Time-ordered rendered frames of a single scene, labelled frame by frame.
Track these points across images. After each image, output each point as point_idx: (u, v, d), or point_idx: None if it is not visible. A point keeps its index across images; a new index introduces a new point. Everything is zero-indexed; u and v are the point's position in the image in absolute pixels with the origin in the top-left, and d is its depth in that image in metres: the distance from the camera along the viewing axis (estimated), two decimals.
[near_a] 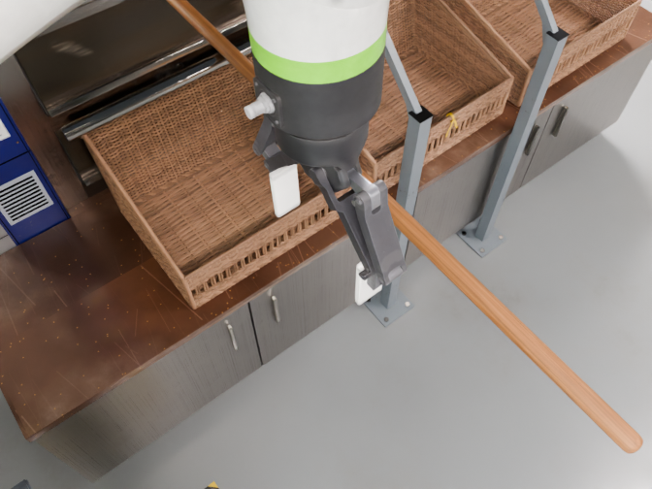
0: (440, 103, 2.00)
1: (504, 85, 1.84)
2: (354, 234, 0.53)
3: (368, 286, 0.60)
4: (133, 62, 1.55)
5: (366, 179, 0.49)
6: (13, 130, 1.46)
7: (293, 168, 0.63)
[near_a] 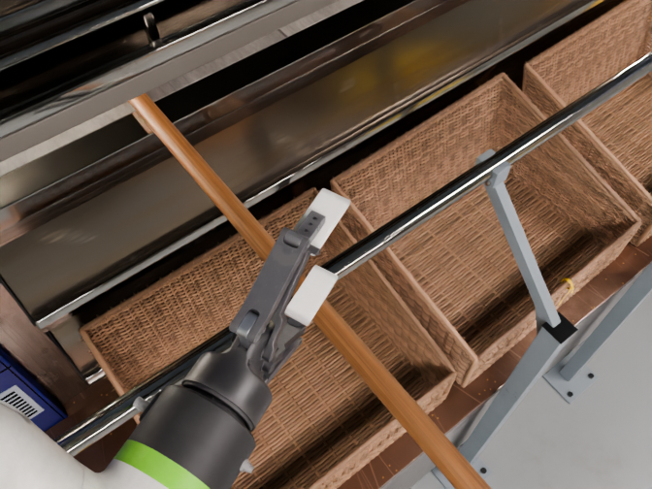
0: (537, 241, 1.57)
1: (631, 234, 1.42)
2: None
3: (310, 289, 0.69)
4: (152, 240, 1.13)
5: None
6: None
7: None
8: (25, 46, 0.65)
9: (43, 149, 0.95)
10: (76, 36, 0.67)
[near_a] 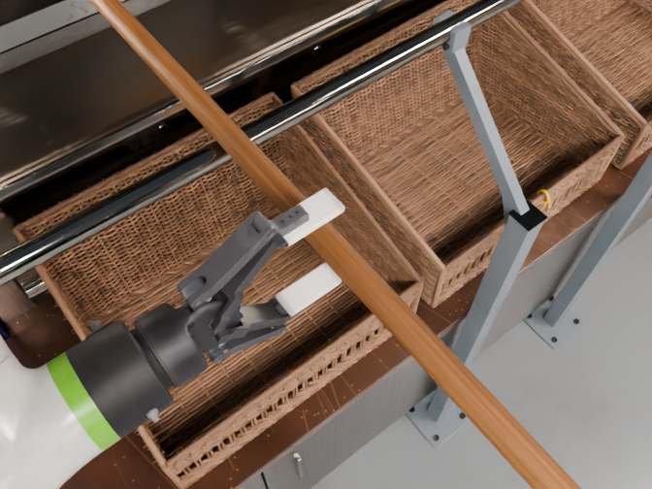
0: (515, 164, 1.49)
1: (612, 147, 1.33)
2: (247, 312, 0.66)
3: (310, 284, 0.70)
4: (90, 130, 1.04)
5: (209, 351, 0.63)
6: None
7: (285, 244, 0.57)
8: None
9: None
10: None
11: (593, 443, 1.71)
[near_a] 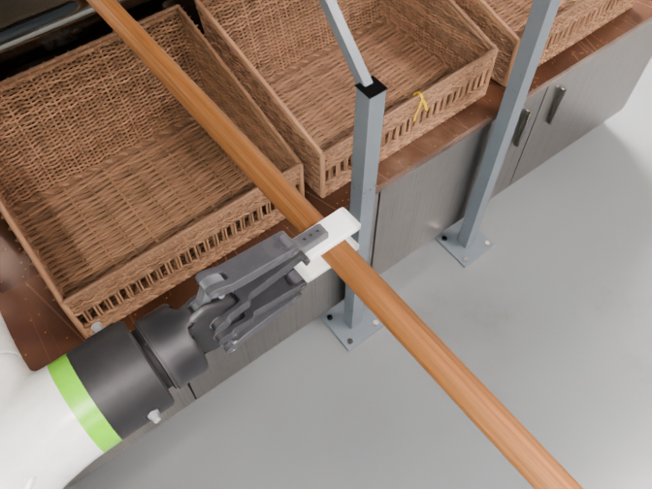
0: (410, 81, 1.65)
1: (486, 58, 1.50)
2: None
3: None
4: (4, 22, 1.21)
5: (219, 346, 0.64)
6: None
7: (307, 259, 0.62)
8: None
9: None
10: None
11: (493, 347, 1.87)
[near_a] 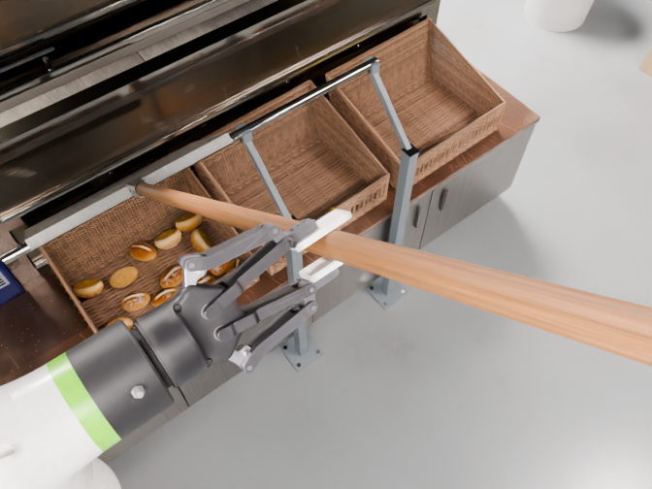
0: (336, 189, 2.41)
1: (380, 181, 2.26)
2: None
3: None
4: (69, 178, 1.97)
5: (236, 364, 0.61)
6: None
7: (300, 249, 0.62)
8: None
9: (3, 123, 1.79)
10: (11, 68, 1.51)
11: (401, 369, 2.63)
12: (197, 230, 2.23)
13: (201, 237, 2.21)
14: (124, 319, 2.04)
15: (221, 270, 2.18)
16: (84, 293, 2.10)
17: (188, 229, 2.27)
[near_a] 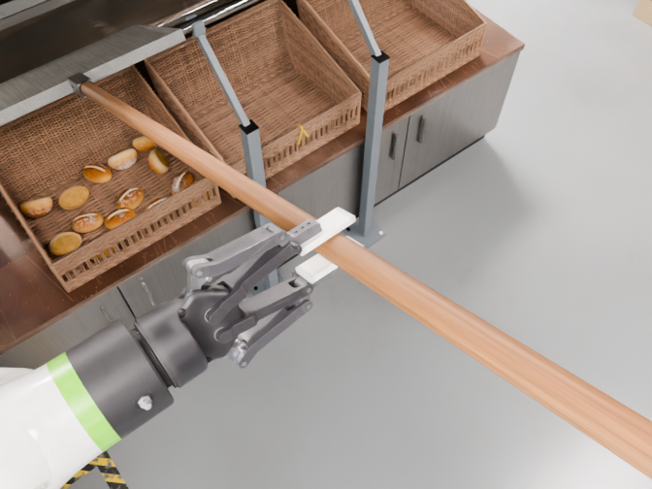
0: (306, 114, 2.27)
1: (351, 100, 2.12)
2: (266, 301, 0.64)
3: None
4: None
5: (230, 359, 0.62)
6: None
7: (303, 252, 0.62)
8: None
9: None
10: None
11: (377, 309, 2.49)
12: (154, 149, 2.10)
13: (156, 155, 2.08)
14: (72, 232, 1.93)
15: None
16: (30, 206, 1.97)
17: (145, 146, 2.13)
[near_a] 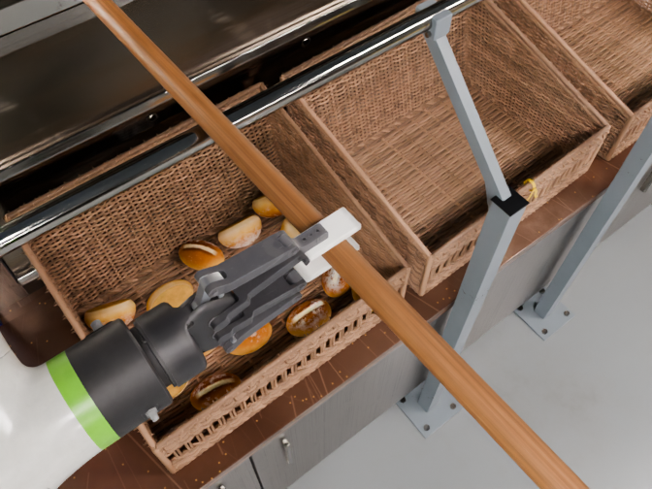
0: (504, 155, 1.50)
1: (599, 138, 1.35)
2: (258, 291, 0.64)
3: None
4: (80, 118, 1.06)
5: (218, 345, 0.64)
6: None
7: (307, 259, 0.62)
8: None
9: None
10: None
11: (582, 434, 1.72)
12: None
13: (296, 228, 1.31)
14: None
15: (342, 289, 1.26)
16: (102, 317, 1.20)
17: (273, 211, 1.36)
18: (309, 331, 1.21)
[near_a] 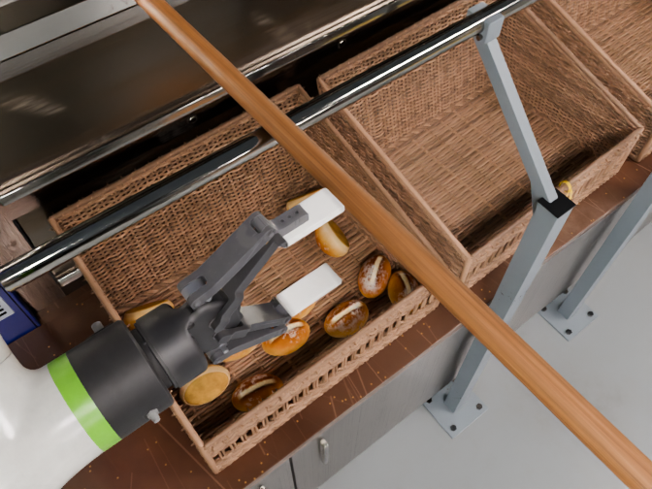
0: None
1: (632, 140, 1.35)
2: (247, 313, 0.66)
3: (311, 284, 0.70)
4: (125, 120, 1.06)
5: (210, 352, 0.63)
6: None
7: (285, 244, 0.57)
8: None
9: (3, 0, 0.89)
10: None
11: None
12: None
13: (332, 229, 1.31)
14: (215, 365, 1.16)
15: (379, 290, 1.27)
16: None
17: None
18: (348, 332, 1.22)
